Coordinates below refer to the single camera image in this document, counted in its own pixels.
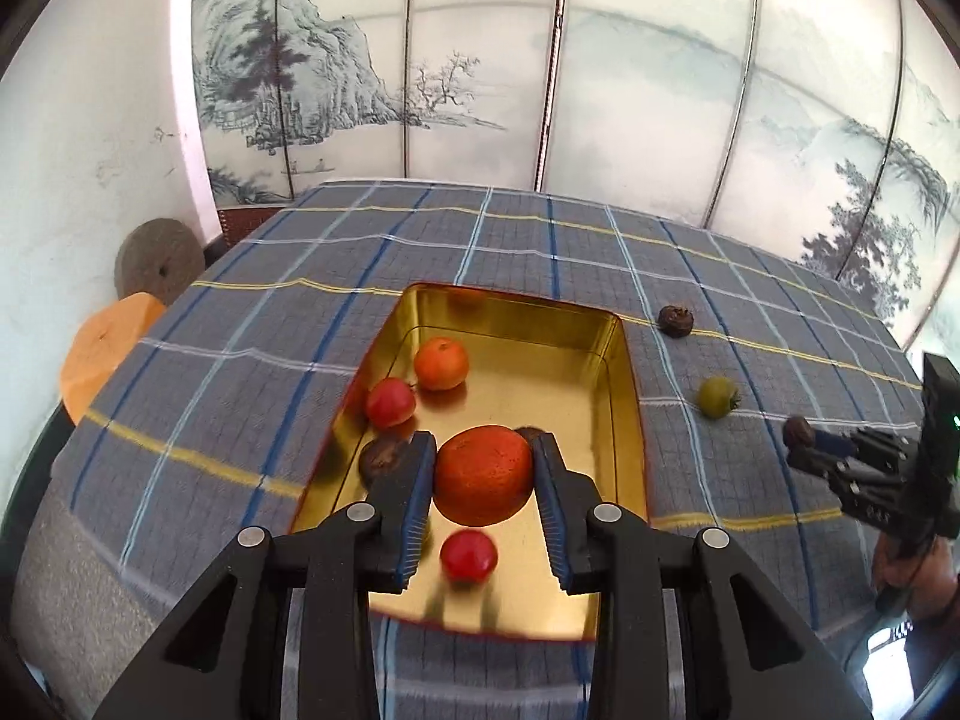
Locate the large red tomato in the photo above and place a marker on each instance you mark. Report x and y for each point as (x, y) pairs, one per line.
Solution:
(468, 555)

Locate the small dark brown fruit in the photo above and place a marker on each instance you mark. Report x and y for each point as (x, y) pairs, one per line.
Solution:
(676, 321)
(797, 433)
(527, 433)

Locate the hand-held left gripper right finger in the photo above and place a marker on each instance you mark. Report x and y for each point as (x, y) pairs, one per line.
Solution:
(551, 510)

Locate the green round fruit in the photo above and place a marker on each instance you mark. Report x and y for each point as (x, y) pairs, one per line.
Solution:
(718, 397)

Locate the large orange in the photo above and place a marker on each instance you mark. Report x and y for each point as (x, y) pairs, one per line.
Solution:
(484, 476)

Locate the grey checked tablecloth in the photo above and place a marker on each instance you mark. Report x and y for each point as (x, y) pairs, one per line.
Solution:
(247, 405)

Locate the small orange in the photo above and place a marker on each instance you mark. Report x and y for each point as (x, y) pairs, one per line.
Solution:
(442, 364)

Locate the person's right hand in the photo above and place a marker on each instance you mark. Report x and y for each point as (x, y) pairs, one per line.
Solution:
(926, 585)

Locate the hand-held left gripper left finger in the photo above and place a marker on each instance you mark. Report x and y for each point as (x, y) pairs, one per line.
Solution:
(420, 510)

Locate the small red tomato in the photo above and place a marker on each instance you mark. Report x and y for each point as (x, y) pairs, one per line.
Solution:
(390, 403)

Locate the orange round cushion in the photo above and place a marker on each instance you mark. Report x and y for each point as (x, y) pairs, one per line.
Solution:
(105, 356)

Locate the large dark brown fruit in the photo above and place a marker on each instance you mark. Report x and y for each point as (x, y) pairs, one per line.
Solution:
(381, 461)

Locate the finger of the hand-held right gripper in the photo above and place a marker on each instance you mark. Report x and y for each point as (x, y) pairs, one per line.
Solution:
(855, 491)
(862, 448)

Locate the red and gold tin box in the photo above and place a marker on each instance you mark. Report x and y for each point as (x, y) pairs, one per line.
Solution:
(525, 360)

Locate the brown lattice panel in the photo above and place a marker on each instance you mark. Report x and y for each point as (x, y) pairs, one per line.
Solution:
(244, 219)

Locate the painted folding screen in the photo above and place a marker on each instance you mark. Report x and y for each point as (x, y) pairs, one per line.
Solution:
(637, 90)

